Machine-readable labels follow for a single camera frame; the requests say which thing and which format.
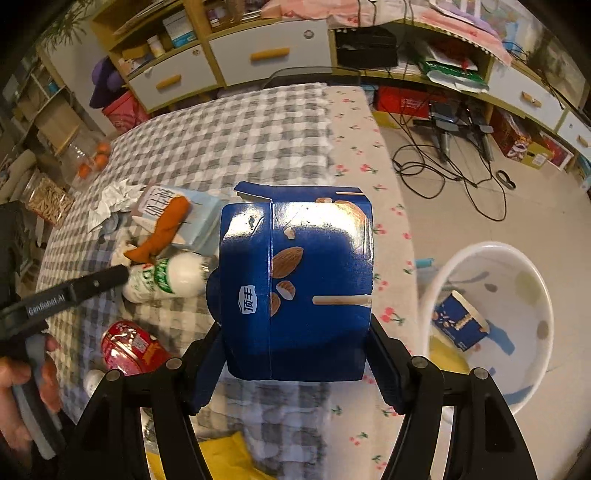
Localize black cables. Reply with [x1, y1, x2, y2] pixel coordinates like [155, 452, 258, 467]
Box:
[392, 111, 509, 217]

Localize purple cloth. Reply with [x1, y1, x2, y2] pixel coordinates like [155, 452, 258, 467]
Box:
[89, 58, 130, 109]

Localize orange carrot plush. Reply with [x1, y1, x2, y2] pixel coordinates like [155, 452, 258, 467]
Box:
[124, 196, 191, 264]

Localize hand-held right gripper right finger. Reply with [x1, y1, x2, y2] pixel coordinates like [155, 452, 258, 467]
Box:
[368, 318, 539, 480]

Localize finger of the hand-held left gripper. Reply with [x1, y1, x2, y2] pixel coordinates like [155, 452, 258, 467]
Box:
[68, 265, 131, 302]

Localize white bottle green label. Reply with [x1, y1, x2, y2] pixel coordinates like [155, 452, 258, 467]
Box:
[122, 253, 218, 303]

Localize green potted plant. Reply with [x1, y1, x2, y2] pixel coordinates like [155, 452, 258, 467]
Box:
[39, 0, 98, 42]

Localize yellow wooden wall cabinet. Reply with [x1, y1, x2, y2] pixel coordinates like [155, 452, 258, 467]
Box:
[90, 0, 591, 185]

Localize green and white bags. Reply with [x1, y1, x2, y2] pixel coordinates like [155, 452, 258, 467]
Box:
[418, 58, 490, 93]

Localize lilac cloth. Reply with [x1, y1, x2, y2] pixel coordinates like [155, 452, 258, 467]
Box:
[429, 0, 481, 24]

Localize blue paper cup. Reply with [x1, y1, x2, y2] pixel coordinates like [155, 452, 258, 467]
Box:
[433, 291, 490, 352]

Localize red bag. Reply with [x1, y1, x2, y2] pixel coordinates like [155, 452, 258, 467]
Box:
[102, 90, 151, 134]

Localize blue snack box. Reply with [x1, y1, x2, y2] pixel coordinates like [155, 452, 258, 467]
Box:
[205, 181, 376, 382]

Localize white drawer wooden handle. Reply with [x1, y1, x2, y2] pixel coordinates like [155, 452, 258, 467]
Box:
[127, 46, 218, 114]
[556, 111, 591, 160]
[208, 17, 333, 88]
[487, 65, 566, 134]

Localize light wooden shelf rack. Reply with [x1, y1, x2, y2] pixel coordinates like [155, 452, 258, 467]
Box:
[0, 46, 79, 158]

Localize white tissue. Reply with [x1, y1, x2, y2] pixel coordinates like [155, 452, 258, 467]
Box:
[88, 180, 148, 232]

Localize yellow plastic bag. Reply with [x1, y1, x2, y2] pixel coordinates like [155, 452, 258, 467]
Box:
[198, 431, 278, 480]

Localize cherry print cloth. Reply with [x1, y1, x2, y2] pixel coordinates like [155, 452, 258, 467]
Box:
[318, 85, 444, 480]

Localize pink cloth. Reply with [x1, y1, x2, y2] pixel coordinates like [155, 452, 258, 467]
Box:
[263, 0, 513, 65]

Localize grey checked tablecloth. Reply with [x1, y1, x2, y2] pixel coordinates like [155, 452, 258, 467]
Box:
[34, 83, 340, 467]

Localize red picture box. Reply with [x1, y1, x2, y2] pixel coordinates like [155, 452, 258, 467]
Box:
[538, 131, 578, 171]

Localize white and blue box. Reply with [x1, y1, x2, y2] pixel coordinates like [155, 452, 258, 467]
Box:
[161, 11, 204, 49]

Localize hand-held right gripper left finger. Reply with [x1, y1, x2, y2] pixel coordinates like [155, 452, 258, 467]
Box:
[60, 319, 227, 480]

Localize red tin can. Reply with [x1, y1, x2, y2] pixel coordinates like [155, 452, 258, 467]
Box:
[100, 320, 183, 374]

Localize light blue milk carton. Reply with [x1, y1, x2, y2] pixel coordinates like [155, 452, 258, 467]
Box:
[130, 185, 222, 257]

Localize black bag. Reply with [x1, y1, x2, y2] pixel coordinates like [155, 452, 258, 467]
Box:
[335, 25, 399, 70]

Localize white plastic bin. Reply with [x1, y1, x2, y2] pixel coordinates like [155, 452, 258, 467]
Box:
[418, 241, 555, 416]

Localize colourful printed box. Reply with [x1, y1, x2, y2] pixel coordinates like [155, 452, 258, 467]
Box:
[488, 108, 532, 160]

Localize person's left hand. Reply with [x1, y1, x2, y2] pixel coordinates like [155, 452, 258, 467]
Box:
[0, 336, 63, 452]

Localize glass jar of snacks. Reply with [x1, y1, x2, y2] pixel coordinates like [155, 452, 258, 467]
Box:
[21, 168, 75, 227]

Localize yellow cardboard box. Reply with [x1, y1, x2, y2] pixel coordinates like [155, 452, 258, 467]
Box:
[526, 141, 550, 169]

